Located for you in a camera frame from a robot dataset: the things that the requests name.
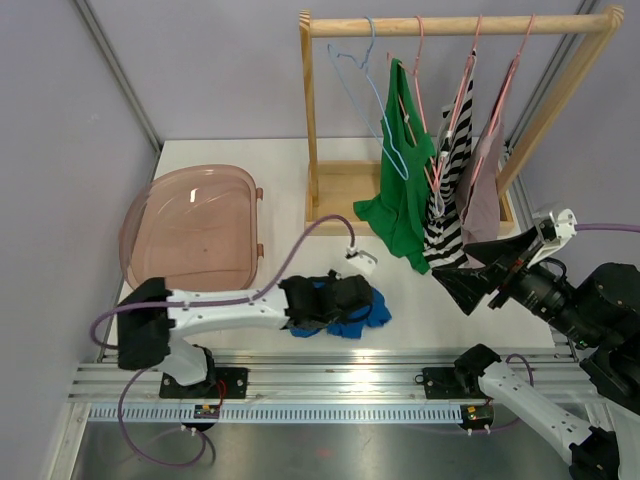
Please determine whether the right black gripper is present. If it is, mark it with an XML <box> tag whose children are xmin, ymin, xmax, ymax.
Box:
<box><xmin>432</xmin><ymin>222</ymin><xmax>603</xmax><ymax>345</ymax></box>

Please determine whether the black white striped tank top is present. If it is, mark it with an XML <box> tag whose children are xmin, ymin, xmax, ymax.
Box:
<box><xmin>423</xmin><ymin>48</ymin><xmax>477</xmax><ymax>269</ymax></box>

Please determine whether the blue tank top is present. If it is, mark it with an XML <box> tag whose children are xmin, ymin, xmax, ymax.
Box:
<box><xmin>287</xmin><ymin>276</ymin><xmax>392</xmax><ymax>340</ymax></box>

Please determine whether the green tank top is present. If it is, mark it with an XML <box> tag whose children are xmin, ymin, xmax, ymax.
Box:
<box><xmin>353</xmin><ymin>58</ymin><xmax>436</xmax><ymax>274</ymax></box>

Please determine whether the pink hanger of striped top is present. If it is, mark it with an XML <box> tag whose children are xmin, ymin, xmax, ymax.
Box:
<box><xmin>428</xmin><ymin>16</ymin><xmax>483</xmax><ymax>220</ymax></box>

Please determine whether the pink hanger of green top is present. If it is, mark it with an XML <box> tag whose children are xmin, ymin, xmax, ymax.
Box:
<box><xmin>386</xmin><ymin>15</ymin><xmax>437</xmax><ymax>191</ymax></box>

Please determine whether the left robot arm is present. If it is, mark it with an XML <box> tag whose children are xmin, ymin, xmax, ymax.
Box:
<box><xmin>116</xmin><ymin>275</ymin><xmax>374</xmax><ymax>398</ymax></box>

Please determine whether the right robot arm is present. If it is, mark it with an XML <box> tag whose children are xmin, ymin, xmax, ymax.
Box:
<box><xmin>432</xmin><ymin>221</ymin><xmax>639</xmax><ymax>479</ymax></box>

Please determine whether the mauve pink tank top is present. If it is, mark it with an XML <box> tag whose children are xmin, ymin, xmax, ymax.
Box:
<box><xmin>456</xmin><ymin>59</ymin><xmax>507</xmax><ymax>246</ymax></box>

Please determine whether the pink hanger of mauve top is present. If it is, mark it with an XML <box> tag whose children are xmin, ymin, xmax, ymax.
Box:
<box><xmin>471</xmin><ymin>14</ymin><xmax>536</xmax><ymax>186</ymax></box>

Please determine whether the wooden clothes rack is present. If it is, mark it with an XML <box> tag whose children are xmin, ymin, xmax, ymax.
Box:
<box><xmin>299</xmin><ymin>5</ymin><xmax>624</xmax><ymax>236</ymax></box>

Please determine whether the pink translucent plastic basket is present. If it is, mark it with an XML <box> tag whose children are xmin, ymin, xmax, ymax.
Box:
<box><xmin>119</xmin><ymin>164</ymin><xmax>264</xmax><ymax>292</ymax></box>

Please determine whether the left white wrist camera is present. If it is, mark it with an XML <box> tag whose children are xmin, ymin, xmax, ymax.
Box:
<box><xmin>345</xmin><ymin>246</ymin><xmax>378</xmax><ymax>277</ymax></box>

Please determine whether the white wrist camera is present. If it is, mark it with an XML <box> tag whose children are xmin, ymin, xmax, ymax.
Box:
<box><xmin>528</xmin><ymin>206</ymin><xmax>577</xmax><ymax>267</ymax></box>
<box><xmin>345</xmin><ymin>246</ymin><xmax>378</xmax><ymax>277</ymax></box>

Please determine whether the aluminium mounting rail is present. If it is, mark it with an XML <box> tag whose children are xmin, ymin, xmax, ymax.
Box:
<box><xmin>67</xmin><ymin>347</ymin><xmax>598</xmax><ymax>403</ymax></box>

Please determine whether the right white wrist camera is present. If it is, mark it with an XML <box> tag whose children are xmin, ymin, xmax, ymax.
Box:
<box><xmin>528</xmin><ymin>206</ymin><xmax>577</xmax><ymax>267</ymax></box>

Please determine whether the white slotted cable duct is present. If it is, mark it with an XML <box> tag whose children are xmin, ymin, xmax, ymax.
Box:
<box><xmin>89</xmin><ymin>403</ymin><xmax>462</xmax><ymax>424</ymax></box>

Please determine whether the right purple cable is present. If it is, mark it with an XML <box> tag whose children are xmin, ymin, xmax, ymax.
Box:
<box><xmin>507</xmin><ymin>223</ymin><xmax>640</xmax><ymax>431</ymax></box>

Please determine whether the purple cable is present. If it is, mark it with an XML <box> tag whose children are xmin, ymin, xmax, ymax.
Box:
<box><xmin>507</xmin><ymin>223</ymin><xmax>640</xmax><ymax>431</ymax></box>
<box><xmin>88</xmin><ymin>214</ymin><xmax>357</xmax><ymax>464</ymax></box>

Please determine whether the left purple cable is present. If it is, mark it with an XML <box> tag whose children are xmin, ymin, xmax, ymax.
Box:
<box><xmin>88</xmin><ymin>214</ymin><xmax>357</xmax><ymax>464</ymax></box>

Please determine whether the light blue wire hanger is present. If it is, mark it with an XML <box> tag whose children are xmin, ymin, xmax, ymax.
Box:
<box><xmin>327</xmin><ymin>15</ymin><xmax>410</xmax><ymax>181</ymax></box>

